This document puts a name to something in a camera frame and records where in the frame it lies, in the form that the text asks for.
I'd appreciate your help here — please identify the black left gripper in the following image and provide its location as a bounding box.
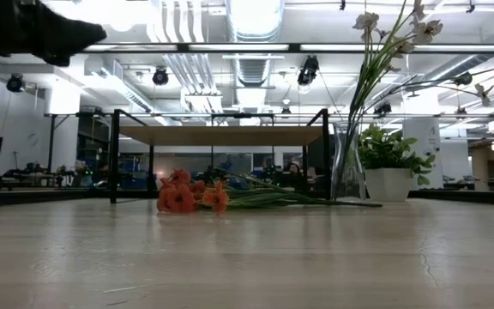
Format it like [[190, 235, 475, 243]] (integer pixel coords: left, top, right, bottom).
[[0, 0, 108, 68]]

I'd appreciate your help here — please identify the orange flower bunch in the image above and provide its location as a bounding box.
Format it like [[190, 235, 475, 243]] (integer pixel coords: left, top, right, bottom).
[[155, 167, 383, 215]]

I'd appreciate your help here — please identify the white veined flower bunch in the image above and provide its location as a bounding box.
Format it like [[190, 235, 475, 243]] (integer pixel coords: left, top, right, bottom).
[[344, 0, 494, 190]]

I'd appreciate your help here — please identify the clear glass vase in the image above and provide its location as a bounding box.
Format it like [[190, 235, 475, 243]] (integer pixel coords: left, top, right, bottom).
[[330, 121, 367, 202]]

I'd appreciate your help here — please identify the plain white column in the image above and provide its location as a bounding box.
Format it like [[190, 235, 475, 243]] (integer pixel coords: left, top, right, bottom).
[[43, 85, 81, 173]]

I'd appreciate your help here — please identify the person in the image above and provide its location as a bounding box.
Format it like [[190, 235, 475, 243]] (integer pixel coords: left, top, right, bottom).
[[285, 161, 312, 190]]

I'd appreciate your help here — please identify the green plant in white pot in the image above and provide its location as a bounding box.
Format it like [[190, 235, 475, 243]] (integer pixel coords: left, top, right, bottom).
[[357, 123, 437, 203]]

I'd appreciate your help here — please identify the white column with sign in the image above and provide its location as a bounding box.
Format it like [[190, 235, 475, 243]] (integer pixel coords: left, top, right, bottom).
[[402, 116, 442, 190]]

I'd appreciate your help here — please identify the distant black workstation frame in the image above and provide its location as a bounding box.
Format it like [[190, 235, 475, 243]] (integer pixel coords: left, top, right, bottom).
[[43, 109, 105, 175]]

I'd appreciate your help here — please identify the black metal table frame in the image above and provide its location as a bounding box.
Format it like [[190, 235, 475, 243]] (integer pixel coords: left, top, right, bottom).
[[0, 187, 494, 209]]

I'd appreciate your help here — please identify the wooden shelf with black frame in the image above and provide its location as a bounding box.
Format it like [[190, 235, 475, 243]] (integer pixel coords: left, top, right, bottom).
[[108, 107, 333, 205]]

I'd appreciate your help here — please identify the silver ventilation duct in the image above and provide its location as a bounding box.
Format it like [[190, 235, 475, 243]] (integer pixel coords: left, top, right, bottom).
[[225, 0, 286, 89]]

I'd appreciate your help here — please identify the black overhead frame beam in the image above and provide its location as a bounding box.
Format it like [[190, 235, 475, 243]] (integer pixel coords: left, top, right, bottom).
[[70, 41, 494, 55]]

